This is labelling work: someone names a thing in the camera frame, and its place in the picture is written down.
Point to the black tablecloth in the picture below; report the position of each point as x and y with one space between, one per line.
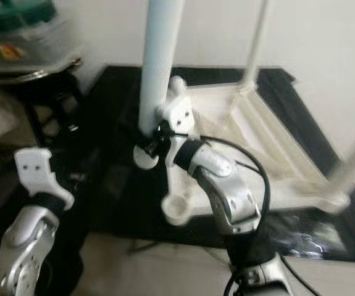
109 123

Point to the white plastic table top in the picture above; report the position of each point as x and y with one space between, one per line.
263 142

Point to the large black bowl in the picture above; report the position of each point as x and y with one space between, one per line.
29 75

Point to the white plastic container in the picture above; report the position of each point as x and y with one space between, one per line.
35 46

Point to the clear plastic bag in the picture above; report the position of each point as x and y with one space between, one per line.
300 237

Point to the green round lid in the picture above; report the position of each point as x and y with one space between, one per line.
16 15

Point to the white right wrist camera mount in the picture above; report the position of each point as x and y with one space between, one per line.
180 114

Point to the grey metal table frame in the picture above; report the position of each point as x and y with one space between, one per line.
143 246

